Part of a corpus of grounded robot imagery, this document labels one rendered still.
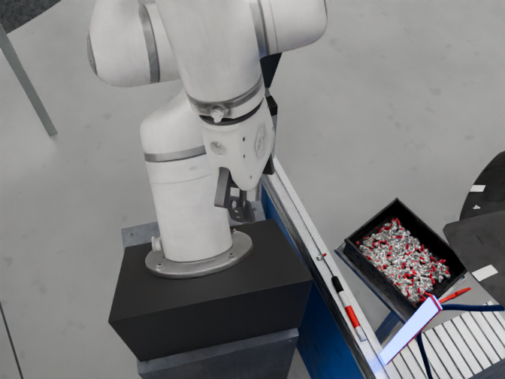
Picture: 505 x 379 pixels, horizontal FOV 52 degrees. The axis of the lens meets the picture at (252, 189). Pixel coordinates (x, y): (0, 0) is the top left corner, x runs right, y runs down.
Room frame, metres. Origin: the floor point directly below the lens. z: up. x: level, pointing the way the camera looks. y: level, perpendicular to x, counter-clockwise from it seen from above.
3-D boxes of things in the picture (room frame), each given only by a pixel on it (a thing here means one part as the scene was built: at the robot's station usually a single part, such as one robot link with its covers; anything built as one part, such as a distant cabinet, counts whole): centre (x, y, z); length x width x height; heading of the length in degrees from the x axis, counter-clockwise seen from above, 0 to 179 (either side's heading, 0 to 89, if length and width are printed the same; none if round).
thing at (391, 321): (0.40, -0.37, 0.40); 0.03 x 0.03 x 0.80; 38
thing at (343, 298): (0.34, -0.20, 0.87); 0.14 x 0.01 x 0.01; 20
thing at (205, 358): (0.37, 0.09, 0.47); 0.30 x 0.30 x 0.93; 13
